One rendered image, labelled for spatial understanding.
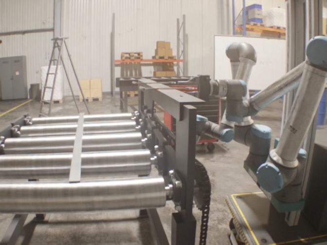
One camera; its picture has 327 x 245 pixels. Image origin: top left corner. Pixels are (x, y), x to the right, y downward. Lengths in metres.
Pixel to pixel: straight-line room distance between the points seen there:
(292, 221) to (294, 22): 1.26
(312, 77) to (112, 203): 0.89
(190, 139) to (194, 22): 11.46
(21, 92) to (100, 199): 10.78
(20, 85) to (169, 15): 7.14
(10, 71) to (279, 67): 9.94
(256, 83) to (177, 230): 5.23
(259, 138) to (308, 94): 0.75
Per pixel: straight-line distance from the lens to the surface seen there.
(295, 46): 1.74
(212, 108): 3.74
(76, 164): 1.02
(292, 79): 1.30
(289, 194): 1.44
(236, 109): 1.34
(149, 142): 1.43
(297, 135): 1.16
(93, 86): 9.35
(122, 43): 11.44
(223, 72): 5.93
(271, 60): 6.03
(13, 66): 11.59
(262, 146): 1.79
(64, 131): 1.71
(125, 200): 0.86
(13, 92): 11.64
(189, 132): 0.80
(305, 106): 1.12
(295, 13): 1.76
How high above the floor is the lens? 1.29
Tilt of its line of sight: 13 degrees down
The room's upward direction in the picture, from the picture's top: straight up
